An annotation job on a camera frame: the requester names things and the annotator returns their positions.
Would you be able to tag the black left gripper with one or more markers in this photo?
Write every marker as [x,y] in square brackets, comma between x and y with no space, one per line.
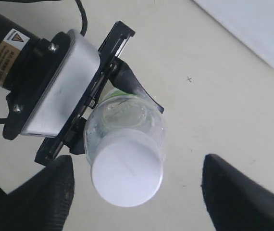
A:
[38,72]

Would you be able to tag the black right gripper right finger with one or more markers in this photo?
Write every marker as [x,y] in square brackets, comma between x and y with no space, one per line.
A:
[234,201]

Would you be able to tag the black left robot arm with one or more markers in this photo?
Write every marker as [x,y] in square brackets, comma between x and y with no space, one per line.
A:
[16,44]

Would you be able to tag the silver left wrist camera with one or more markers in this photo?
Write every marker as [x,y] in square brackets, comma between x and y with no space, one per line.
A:
[65,90]

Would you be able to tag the clear plastic drink bottle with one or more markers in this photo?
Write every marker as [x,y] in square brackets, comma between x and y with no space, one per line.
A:
[118,110]

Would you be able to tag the white plastic tray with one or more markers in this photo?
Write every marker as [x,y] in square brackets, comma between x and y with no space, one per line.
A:
[251,21]

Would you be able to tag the white bottle cap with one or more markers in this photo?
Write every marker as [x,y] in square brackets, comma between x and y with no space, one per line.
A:
[126,167]

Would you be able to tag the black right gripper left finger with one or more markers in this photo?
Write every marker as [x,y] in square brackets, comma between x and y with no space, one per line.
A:
[43,202]

